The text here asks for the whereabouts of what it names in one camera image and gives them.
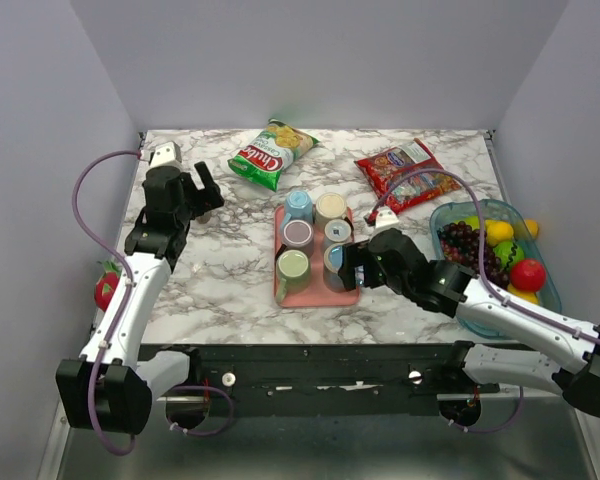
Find blue glazed mug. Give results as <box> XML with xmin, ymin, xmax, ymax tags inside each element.
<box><xmin>323</xmin><ymin>243</ymin><xmax>346</xmax><ymax>293</ymax></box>

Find grey mug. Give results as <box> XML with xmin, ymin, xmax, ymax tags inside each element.
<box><xmin>322</xmin><ymin>219</ymin><xmax>353</xmax><ymax>250</ymax></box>

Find green mug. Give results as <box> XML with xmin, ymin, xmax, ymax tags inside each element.
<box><xmin>275</xmin><ymin>249</ymin><xmax>311</xmax><ymax>304</ymax></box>

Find brown mug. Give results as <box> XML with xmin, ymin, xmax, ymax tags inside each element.
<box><xmin>196</xmin><ymin>212</ymin><xmax>212</xmax><ymax>225</ymax></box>

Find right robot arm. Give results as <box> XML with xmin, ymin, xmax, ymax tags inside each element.
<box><xmin>338</xmin><ymin>228</ymin><xmax>600</xmax><ymax>418</ymax></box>

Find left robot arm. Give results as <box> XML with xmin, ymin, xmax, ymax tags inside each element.
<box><xmin>56</xmin><ymin>162</ymin><xmax>224</xmax><ymax>435</ymax></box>

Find cream mug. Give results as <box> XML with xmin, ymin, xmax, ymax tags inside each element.
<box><xmin>314</xmin><ymin>192</ymin><xmax>348</xmax><ymax>228</ymax></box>

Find purple mug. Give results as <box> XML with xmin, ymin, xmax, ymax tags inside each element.
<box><xmin>275</xmin><ymin>220</ymin><xmax>314</xmax><ymax>260</ymax></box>

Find light blue mug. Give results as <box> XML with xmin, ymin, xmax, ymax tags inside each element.
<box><xmin>279</xmin><ymin>190</ymin><xmax>314</xmax><ymax>231</ymax></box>

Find pink tray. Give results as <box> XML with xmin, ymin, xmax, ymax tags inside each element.
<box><xmin>272</xmin><ymin>204</ymin><xmax>360</xmax><ymax>308</ymax></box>

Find green chips bag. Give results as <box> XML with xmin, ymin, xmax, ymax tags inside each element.
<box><xmin>227</xmin><ymin>119</ymin><xmax>319</xmax><ymax>191</ymax></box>

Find purple grapes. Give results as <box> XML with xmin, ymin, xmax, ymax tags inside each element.
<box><xmin>437</xmin><ymin>221</ymin><xmax>509</xmax><ymax>288</ymax></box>

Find blue plastic fruit basket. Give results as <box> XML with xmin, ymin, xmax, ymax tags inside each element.
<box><xmin>429</xmin><ymin>199</ymin><xmax>562</xmax><ymax>340</ymax></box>

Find green pear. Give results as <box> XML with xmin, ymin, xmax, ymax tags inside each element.
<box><xmin>463</xmin><ymin>216</ymin><xmax>480</xmax><ymax>231</ymax></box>

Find red snack bag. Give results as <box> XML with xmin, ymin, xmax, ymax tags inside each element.
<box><xmin>354</xmin><ymin>138</ymin><xmax>461</xmax><ymax>214</ymax></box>

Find yellow lemon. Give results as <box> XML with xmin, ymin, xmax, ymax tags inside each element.
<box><xmin>485</xmin><ymin>220</ymin><xmax>514</xmax><ymax>247</ymax></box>

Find red dragon fruit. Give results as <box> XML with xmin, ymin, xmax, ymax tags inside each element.
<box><xmin>94</xmin><ymin>260</ymin><xmax>121</xmax><ymax>312</ymax></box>

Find red apple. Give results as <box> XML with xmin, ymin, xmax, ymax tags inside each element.
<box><xmin>510</xmin><ymin>259</ymin><xmax>547</xmax><ymax>292</ymax></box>

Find yellow banana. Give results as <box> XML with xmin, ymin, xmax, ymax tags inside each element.
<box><xmin>507</xmin><ymin>284</ymin><xmax>539</xmax><ymax>305</ymax></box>

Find yellow fruit outside basket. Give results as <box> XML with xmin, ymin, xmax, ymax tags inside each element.
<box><xmin>524</xmin><ymin>218</ymin><xmax>539</xmax><ymax>240</ymax></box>

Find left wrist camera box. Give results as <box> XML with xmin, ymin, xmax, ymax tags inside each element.
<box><xmin>149</xmin><ymin>142</ymin><xmax>182</xmax><ymax>170</ymax></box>

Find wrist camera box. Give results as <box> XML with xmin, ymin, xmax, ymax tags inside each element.
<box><xmin>149</xmin><ymin>142</ymin><xmax>182</xmax><ymax>170</ymax></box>
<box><xmin>365</xmin><ymin>207</ymin><xmax>399</xmax><ymax>231</ymax></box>

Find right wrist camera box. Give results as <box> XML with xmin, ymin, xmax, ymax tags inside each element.
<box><xmin>365</xmin><ymin>207</ymin><xmax>399</xmax><ymax>231</ymax></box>

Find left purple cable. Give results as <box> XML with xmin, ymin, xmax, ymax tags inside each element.
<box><xmin>72</xmin><ymin>149</ymin><xmax>151</xmax><ymax>457</ymax></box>

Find purple cable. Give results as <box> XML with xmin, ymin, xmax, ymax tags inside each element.
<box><xmin>367</xmin><ymin>167</ymin><xmax>600</xmax><ymax>351</ymax></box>
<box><xmin>72</xmin><ymin>149</ymin><xmax>151</xmax><ymax>457</ymax></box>

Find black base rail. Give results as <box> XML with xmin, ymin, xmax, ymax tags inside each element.
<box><xmin>82</xmin><ymin>339</ymin><xmax>511</xmax><ymax>419</ymax></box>

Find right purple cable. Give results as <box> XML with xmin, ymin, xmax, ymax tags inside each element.
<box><xmin>367</xmin><ymin>167</ymin><xmax>600</xmax><ymax>351</ymax></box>

